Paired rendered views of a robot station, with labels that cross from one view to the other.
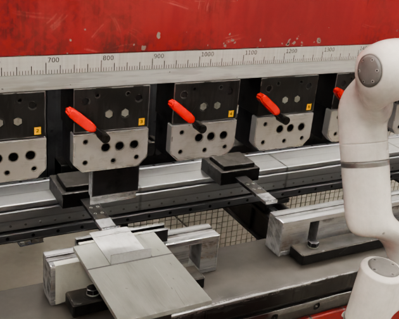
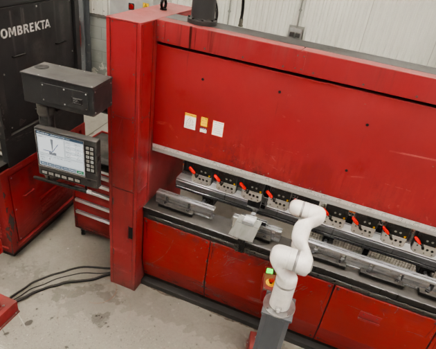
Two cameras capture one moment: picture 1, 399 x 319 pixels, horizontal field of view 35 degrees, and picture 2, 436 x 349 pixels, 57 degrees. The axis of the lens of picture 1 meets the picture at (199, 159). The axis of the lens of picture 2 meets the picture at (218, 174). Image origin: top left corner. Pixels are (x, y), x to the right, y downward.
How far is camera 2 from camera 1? 2.00 m
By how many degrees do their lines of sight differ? 42
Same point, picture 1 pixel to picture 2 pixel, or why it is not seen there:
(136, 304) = (235, 233)
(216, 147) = (281, 207)
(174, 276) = (251, 233)
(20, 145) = (230, 185)
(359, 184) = not seen: hidden behind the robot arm
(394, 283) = not seen: hidden behind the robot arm
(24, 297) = (228, 221)
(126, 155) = (255, 199)
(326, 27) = (323, 188)
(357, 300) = not seen: hidden behind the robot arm
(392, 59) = (291, 205)
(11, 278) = (276, 223)
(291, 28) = (310, 185)
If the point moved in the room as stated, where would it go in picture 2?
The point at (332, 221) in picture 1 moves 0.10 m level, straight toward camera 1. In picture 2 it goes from (324, 249) to (313, 253)
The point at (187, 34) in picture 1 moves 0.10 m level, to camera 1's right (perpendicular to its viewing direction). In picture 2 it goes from (276, 176) to (286, 183)
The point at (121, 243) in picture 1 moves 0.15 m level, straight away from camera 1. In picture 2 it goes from (250, 219) to (262, 212)
